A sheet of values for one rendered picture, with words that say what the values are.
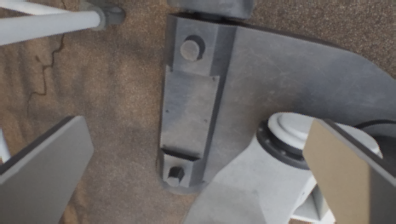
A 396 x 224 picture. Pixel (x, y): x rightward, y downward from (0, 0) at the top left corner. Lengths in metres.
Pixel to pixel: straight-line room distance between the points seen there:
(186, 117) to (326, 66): 0.33
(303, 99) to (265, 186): 0.26
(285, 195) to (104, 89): 0.71
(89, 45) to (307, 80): 0.69
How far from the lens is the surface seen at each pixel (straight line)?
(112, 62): 0.78
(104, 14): 0.58
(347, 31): 0.69
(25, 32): 0.43
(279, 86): 0.49
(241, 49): 0.46
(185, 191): 0.69
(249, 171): 0.33
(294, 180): 0.35
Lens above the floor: 0.62
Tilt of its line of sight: 60 degrees down
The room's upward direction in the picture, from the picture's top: 156 degrees counter-clockwise
